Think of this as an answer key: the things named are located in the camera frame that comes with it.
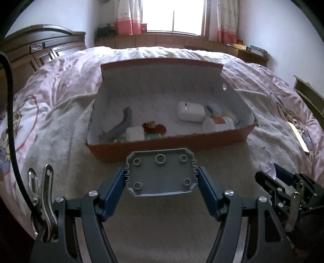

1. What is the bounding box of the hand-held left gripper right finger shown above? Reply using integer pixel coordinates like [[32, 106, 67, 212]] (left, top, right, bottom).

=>
[[197, 165, 291, 263]]

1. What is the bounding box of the white fluffy towel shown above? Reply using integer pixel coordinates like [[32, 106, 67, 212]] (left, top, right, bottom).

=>
[[15, 88, 317, 263]]

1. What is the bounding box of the orange cardboard box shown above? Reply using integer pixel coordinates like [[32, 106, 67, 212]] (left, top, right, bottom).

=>
[[85, 58, 259, 164]]

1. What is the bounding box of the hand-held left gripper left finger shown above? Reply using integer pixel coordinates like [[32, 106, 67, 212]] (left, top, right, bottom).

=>
[[54, 165, 127, 263]]

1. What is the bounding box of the pink printed quilt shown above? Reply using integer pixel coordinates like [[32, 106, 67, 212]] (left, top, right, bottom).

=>
[[0, 46, 324, 238]]

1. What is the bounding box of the grey studded plastic plate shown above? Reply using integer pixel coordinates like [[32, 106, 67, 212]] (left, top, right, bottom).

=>
[[126, 148, 198, 197]]

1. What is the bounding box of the black cable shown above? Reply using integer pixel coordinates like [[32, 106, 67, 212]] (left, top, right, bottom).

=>
[[0, 51, 36, 223]]

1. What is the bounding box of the metal spring clip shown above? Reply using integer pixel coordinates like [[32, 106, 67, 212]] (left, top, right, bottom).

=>
[[285, 181, 305, 232], [27, 164, 59, 242]]

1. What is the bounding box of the dark wooden headboard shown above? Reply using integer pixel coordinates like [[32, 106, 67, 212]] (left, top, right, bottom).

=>
[[0, 24, 88, 102]]

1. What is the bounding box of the grey curved plastic piece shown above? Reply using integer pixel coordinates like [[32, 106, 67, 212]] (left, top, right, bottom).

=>
[[98, 107, 133, 142]]

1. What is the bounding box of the olive wooden frame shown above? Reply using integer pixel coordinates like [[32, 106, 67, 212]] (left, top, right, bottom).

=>
[[294, 74, 324, 114]]

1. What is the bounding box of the wooden strip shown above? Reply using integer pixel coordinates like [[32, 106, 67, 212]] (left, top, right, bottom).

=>
[[287, 121, 310, 154]]

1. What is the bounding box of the white rounded case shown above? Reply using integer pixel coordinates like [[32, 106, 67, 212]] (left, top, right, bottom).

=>
[[176, 101, 205, 123]]

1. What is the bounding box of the green printed tube packet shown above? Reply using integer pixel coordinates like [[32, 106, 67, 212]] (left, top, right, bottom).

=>
[[114, 134, 163, 142]]

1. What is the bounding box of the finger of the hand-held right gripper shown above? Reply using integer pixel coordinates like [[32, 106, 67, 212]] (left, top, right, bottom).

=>
[[273, 163, 305, 188], [254, 171, 284, 203]]

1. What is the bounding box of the pink and white curtain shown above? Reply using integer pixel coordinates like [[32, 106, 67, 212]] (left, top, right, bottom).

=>
[[113, 0, 143, 36], [216, 0, 240, 44]]

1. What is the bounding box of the window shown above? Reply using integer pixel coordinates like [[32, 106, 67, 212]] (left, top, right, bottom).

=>
[[142, 0, 210, 38]]

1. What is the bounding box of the white jar with orange label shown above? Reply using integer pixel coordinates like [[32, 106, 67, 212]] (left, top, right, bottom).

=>
[[202, 116, 235, 133]]

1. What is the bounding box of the red and gold ornament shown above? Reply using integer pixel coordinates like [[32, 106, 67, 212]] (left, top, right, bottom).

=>
[[142, 121, 167, 134]]

